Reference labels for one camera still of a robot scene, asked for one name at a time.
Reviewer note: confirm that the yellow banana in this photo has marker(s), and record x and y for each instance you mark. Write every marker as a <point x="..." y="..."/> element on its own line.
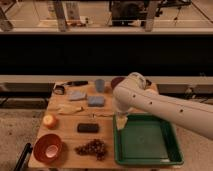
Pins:
<point x="69" y="110"/>

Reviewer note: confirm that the small metal cup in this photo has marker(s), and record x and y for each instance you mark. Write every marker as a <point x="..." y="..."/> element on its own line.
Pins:
<point x="148" y="82"/>

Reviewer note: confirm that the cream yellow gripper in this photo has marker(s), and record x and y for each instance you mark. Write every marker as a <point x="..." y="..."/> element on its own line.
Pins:
<point x="121" y="122"/>

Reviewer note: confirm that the purple bowl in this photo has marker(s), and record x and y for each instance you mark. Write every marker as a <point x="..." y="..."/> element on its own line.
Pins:
<point x="115" y="81"/>

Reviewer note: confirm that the orange apple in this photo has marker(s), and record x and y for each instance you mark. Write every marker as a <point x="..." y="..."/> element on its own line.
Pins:
<point x="50" y="121"/>

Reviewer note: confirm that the blue sponge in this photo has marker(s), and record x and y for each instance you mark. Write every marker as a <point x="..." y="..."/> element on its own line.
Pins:
<point x="96" y="101"/>

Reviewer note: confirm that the orange bowl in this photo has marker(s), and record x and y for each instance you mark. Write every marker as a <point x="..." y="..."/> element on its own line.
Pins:
<point x="43" y="143"/>

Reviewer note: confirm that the green plastic tray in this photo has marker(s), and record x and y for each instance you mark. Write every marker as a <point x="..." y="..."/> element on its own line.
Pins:
<point x="146" y="141"/>

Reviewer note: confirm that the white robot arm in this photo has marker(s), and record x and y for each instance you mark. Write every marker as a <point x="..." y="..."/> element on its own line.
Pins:
<point x="131" y="93"/>

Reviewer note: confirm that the blue plastic cup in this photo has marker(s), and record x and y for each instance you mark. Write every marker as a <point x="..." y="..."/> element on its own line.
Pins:
<point x="99" y="85"/>

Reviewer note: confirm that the small white cup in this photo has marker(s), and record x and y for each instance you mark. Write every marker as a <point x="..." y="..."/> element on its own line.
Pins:
<point x="51" y="151"/>

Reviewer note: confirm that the grey blue cloth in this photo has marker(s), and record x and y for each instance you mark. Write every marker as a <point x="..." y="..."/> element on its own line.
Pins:
<point x="77" y="95"/>

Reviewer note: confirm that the bunch of dark grapes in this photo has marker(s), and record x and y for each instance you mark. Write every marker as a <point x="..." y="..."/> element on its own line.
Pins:
<point x="96" y="147"/>

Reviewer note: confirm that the black rectangular block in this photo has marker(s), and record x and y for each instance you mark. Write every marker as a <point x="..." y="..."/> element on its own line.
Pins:
<point x="88" y="128"/>

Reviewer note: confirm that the metal fork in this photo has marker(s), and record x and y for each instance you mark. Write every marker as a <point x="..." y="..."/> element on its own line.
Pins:
<point x="100" y="115"/>

